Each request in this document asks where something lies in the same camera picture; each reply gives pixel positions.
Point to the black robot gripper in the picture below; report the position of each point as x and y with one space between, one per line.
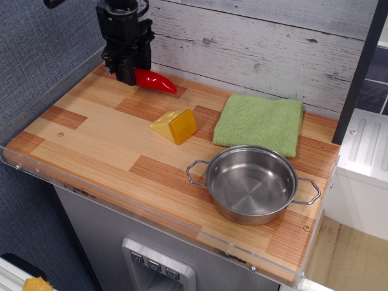
128 36

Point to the red toy chili pepper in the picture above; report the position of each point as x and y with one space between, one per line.
150 79

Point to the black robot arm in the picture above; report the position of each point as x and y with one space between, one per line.
121 3

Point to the stainless steel pot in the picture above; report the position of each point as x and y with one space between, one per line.
251 185

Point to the yellow toy cheese wedge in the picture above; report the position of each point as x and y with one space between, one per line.
176 126

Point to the green folded cloth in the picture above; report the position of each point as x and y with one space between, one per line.
249 120

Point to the grey toy fridge cabinet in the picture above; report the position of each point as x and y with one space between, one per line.
101 230

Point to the silver dispenser button panel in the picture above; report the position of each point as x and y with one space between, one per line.
150 269

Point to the dark grey right post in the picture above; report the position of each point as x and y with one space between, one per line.
373 36

